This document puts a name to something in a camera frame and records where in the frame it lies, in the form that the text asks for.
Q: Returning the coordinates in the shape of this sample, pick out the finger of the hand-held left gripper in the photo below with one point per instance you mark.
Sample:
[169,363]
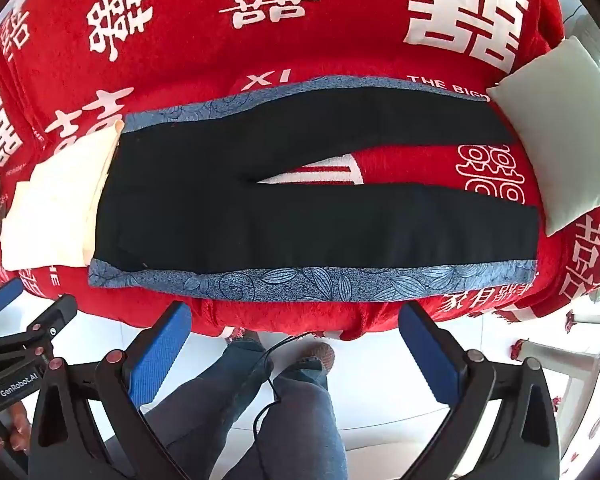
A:
[2,297]
[55,317]

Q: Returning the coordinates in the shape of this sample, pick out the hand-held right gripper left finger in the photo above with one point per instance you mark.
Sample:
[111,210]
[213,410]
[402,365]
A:
[160,355]

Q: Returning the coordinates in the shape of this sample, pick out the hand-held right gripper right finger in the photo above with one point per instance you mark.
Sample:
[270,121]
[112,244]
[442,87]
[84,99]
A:
[430,355]

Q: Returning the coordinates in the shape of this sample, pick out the black pants with blue trim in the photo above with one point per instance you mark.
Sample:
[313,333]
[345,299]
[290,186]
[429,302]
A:
[205,200]

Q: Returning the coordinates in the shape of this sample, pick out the person's left hand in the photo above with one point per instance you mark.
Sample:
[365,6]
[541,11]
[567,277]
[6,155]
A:
[20,430]

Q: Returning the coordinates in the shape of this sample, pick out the person's left leg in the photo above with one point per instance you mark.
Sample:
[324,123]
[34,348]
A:
[200,410]

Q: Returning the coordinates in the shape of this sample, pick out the person's leg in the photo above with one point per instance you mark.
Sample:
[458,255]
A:
[200,410]
[300,425]

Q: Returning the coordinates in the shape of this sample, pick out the person's left shoe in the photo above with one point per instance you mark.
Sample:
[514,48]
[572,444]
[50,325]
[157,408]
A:
[242,338]

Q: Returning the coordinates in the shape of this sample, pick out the person's shoe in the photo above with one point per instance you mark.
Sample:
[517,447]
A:
[242,338]
[317,355]

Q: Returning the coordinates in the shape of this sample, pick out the cream folded cloth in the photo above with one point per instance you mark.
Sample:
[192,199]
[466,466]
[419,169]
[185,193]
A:
[55,210]

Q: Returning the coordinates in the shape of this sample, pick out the person's right shoe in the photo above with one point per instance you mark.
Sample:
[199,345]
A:
[317,355]

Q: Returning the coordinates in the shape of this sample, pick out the person's right leg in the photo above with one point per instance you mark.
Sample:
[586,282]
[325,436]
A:
[300,425]

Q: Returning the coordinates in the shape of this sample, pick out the white side table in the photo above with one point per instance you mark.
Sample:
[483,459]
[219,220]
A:
[580,360]

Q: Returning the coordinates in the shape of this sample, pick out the red printed blanket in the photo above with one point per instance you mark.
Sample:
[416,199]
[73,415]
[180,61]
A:
[330,35]

